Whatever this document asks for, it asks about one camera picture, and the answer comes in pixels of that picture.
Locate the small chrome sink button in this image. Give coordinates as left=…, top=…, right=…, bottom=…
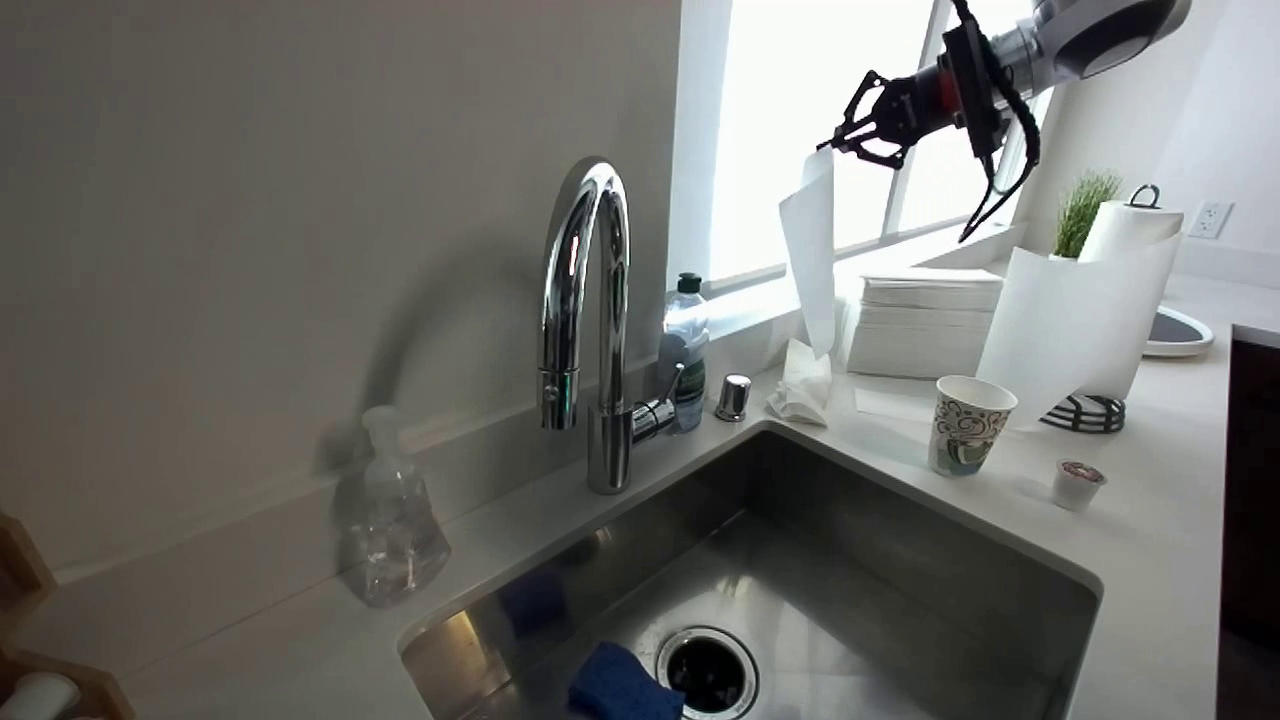
left=716, top=371, right=754, bottom=422

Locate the small coffee pod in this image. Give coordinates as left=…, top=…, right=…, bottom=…
left=1053, top=460, right=1110, bottom=512

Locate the clear soap dispenser bottle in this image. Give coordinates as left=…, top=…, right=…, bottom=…
left=341, top=404, right=454, bottom=607

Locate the green cap dish soap bottle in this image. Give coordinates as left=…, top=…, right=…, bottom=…
left=661, top=273, right=707, bottom=433

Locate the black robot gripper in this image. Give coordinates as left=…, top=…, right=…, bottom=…
left=828, top=66, right=961, bottom=167

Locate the black paper towel holder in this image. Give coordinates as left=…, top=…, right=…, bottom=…
left=1041, top=185, right=1162, bottom=436

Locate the white napkin box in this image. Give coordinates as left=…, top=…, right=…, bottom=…
left=850, top=269, right=1001, bottom=380

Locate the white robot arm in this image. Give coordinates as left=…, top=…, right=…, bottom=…
left=828, top=0, right=1194, bottom=167

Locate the chrome kitchen faucet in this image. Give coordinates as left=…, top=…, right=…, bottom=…
left=533, top=154, right=676, bottom=499

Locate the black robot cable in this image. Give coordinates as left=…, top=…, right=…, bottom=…
left=949, top=0, right=1049, bottom=247

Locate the grey oval tray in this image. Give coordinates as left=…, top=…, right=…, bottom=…
left=1145, top=306, right=1212, bottom=361

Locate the torn paper towel sheet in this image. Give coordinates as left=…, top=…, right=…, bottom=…
left=782, top=151, right=838, bottom=353

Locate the crumpled white paper towel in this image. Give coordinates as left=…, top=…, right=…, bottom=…
left=768, top=340, right=838, bottom=428

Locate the white paper towel roll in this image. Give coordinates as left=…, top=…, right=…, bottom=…
left=981, top=201, right=1186, bottom=404

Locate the dark blue sponge in sink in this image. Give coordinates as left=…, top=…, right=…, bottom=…
left=501, top=571, right=569, bottom=637

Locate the patterned paper cup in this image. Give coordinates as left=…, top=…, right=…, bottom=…
left=930, top=374, right=1017, bottom=474

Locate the wall power outlet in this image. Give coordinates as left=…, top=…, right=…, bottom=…
left=1194, top=201, right=1233, bottom=239

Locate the small green potted plant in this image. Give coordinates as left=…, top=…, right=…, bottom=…
left=1057, top=171, right=1122, bottom=258

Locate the stainless steel sink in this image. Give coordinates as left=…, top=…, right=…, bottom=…
left=400, top=433, right=1099, bottom=720

